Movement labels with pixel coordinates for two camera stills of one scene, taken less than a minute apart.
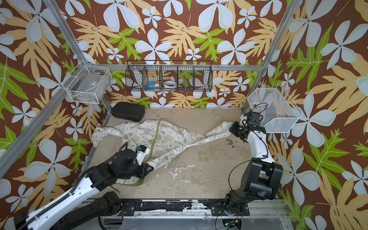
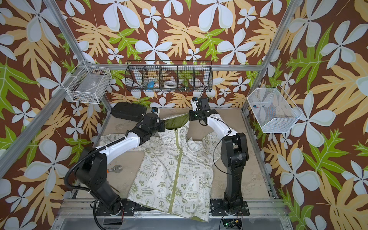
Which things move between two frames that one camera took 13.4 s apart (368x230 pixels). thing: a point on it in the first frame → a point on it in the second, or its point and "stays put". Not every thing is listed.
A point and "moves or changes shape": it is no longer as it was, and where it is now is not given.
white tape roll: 170,84 stays put
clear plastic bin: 279,112 stays put
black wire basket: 169,75 stays put
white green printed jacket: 144,143 moves or changes shape
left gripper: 144,170 → 161,123
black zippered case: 128,111 stays put
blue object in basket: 151,84 stays put
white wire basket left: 88,83 stays put
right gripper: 233,129 → 191,113
